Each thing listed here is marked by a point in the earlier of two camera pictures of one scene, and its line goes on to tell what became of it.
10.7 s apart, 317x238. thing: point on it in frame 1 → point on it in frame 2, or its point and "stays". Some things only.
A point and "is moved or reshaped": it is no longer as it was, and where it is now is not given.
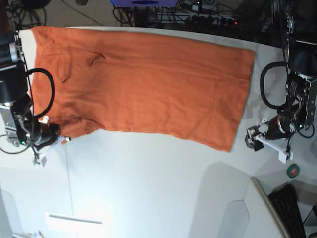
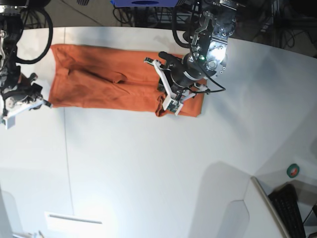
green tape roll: x=292 y=170 stays
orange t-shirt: x=175 y=87 is moved or reshaped
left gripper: x=39 y=133 → x=30 y=92
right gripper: x=279 y=126 → x=186 y=71
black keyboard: x=285 y=200 stays
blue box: x=126 y=3 stays
